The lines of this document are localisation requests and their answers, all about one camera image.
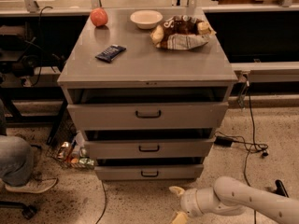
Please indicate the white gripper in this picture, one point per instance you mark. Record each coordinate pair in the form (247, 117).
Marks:
(187, 202)

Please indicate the grey bottom drawer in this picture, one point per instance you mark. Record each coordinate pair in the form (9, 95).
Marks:
(149, 172)

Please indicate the grey drawer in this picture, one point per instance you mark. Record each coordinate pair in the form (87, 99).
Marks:
(149, 172)
(142, 149)
(147, 116)

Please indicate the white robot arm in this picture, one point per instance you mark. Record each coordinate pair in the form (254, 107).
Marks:
(230, 197)

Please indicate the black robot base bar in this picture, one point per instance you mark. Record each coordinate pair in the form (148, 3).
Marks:
(281, 189)

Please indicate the grey middle drawer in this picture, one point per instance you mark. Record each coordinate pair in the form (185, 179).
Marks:
(142, 149)

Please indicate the grey top drawer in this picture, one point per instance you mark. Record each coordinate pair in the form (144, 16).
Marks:
(147, 116)

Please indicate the grey metal drawer cabinet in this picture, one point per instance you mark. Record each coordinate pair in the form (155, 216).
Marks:
(143, 74)

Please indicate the black power adapter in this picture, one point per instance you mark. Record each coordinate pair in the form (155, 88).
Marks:
(223, 141)

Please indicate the white sneaker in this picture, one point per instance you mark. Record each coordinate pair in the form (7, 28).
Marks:
(33, 186)

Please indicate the black office chair base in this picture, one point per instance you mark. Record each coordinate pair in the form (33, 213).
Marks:
(28, 211)

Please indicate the dark blue snack bar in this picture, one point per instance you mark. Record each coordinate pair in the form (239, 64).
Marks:
(110, 53)

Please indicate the white bowl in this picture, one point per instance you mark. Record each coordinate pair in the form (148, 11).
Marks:
(146, 19)

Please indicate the red apple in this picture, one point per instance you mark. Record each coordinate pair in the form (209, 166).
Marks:
(99, 17)

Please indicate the dark machine on shelf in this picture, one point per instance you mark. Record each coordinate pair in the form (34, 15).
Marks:
(20, 55)

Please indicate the wire basket with snacks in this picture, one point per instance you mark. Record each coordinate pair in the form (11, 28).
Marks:
(69, 151)

